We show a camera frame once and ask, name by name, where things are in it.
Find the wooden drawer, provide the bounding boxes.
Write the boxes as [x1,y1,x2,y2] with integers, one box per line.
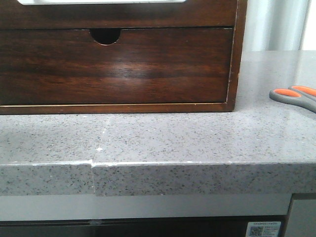
[0,28,233,105]
[0,0,238,30]

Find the black appliance under counter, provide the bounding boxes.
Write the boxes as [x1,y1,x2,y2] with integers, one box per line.
[0,215,286,237]

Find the dark wooden drawer cabinet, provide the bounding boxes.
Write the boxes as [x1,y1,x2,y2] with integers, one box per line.
[0,0,247,115]

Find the grey cabinet door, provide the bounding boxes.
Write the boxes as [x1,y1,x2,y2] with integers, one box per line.
[284,195,316,237]

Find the white QR code sticker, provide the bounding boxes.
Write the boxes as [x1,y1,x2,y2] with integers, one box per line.
[245,221,281,237]

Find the grey orange handled scissors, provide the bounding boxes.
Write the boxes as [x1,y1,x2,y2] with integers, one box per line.
[269,85,316,113]

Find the white curtain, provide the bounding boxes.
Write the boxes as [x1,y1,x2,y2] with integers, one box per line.
[243,0,311,52]

